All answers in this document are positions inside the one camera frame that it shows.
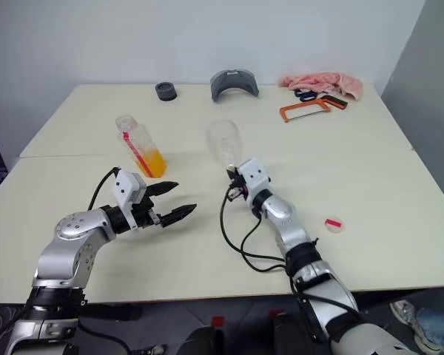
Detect white bottle cap red tape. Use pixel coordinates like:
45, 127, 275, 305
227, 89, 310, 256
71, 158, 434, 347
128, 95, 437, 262
324, 217, 344, 234

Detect pink towel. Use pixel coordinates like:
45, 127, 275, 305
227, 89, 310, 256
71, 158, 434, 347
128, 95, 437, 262
278, 72, 364, 101

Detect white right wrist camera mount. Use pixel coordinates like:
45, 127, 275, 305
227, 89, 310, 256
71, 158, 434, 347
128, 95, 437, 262
238, 158, 272, 203

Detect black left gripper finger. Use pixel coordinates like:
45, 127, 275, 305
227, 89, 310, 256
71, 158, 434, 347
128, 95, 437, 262
146, 180, 181, 199
158, 202, 198, 228

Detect bottle with orange liquid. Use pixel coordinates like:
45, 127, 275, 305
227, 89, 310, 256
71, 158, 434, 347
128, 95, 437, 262
114, 114, 168, 179

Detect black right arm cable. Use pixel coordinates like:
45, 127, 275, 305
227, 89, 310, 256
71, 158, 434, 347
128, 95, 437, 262
218, 186, 356, 339

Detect orange hacksaw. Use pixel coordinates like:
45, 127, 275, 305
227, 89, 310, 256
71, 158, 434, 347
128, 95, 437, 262
279, 94, 349, 124

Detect grey curved visor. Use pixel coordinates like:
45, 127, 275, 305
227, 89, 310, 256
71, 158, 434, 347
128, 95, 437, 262
210, 69, 260, 101

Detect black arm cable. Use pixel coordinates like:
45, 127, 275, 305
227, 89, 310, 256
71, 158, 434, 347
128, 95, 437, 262
87, 166, 120, 212
218, 186, 356, 339

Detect white sneaker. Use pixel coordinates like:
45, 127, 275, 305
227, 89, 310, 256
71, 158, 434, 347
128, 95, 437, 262
389, 299, 444, 354

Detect blue jeans leg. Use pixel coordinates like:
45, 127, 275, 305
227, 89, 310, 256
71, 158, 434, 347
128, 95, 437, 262
416, 308, 444, 345

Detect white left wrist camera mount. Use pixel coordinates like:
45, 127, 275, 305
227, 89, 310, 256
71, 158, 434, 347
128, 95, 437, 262
110, 169, 147, 232

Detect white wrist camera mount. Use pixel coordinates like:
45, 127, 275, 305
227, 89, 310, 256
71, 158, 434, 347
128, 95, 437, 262
238, 158, 272, 203
110, 169, 147, 232

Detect blue handled scissors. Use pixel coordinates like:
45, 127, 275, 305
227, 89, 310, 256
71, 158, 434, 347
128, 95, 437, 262
293, 88, 319, 103

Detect small black floor device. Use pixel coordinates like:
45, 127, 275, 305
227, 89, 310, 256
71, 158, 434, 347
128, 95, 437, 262
131, 343, 167, 355

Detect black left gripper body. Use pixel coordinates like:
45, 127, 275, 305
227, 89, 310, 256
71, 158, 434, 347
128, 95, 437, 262
132, 187, 164, 228

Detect grey partition panel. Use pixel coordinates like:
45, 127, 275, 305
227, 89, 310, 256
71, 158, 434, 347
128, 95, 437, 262
379, 0, 444, 219

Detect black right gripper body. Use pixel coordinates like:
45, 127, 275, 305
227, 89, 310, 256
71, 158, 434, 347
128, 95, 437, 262
226, 170, 250, 203

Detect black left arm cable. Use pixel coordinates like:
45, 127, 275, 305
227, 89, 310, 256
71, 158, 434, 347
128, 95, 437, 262
87, 166, 120, 212

